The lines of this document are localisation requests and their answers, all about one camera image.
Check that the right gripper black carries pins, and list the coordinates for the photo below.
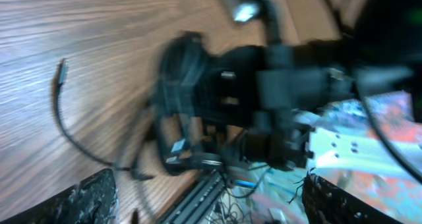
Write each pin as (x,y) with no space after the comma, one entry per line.
(247,86)

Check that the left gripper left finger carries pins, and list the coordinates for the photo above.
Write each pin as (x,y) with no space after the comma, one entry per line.
(90,201)

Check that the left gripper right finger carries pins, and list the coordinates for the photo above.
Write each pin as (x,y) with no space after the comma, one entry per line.
(325,203)

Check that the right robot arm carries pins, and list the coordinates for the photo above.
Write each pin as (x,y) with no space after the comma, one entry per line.
(382,53)

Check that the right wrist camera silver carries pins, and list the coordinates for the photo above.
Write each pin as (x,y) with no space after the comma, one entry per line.
(241,11)

